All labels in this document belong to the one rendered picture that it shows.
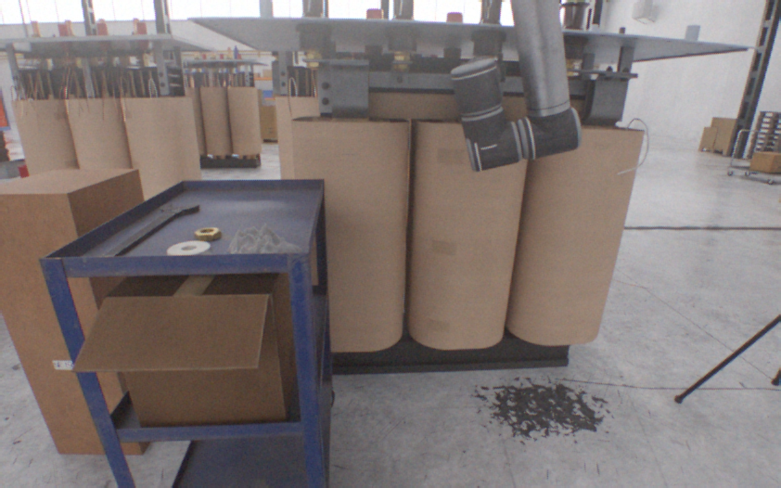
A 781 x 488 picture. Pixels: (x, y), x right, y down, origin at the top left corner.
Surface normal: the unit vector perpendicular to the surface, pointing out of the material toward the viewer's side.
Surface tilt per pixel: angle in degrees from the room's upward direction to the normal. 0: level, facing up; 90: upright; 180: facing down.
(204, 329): 26
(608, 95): 90
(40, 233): 90
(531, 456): 0
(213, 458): 0
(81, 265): 90
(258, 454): 0
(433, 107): 90
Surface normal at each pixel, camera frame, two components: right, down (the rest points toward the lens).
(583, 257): 0.07, 0.35
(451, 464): 0.02, -0.94
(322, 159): -0.18, 0.34
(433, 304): -0.45, 0.30
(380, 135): 0.31, 0.34
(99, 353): 0.07, -0.69
